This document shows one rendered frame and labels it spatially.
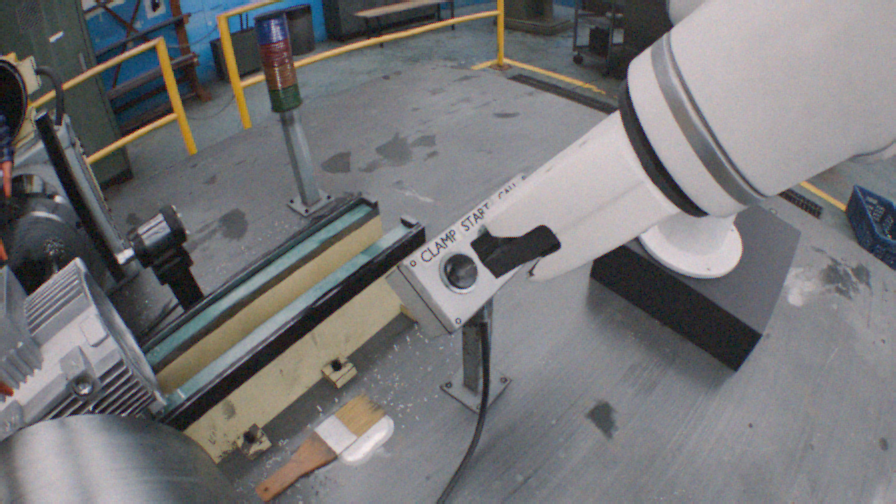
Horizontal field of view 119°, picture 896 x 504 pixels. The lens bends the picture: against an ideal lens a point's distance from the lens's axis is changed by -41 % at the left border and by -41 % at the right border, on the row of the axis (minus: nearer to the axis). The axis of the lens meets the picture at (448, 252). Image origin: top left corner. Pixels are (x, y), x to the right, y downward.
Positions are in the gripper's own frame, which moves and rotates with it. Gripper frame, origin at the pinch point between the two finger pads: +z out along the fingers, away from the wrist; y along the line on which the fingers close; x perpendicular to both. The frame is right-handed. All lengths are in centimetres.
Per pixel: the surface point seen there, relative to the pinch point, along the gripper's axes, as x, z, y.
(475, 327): 6.6, 16.5, -3.8
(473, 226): -2.2, 6.5, -4.1
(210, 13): -376, 346, -164
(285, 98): -41, 41, -16
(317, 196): -26, 60, -18
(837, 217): 145, 25, -276
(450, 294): 0.9, 6.6, 1.9
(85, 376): -13.1, 17.2, 31.1
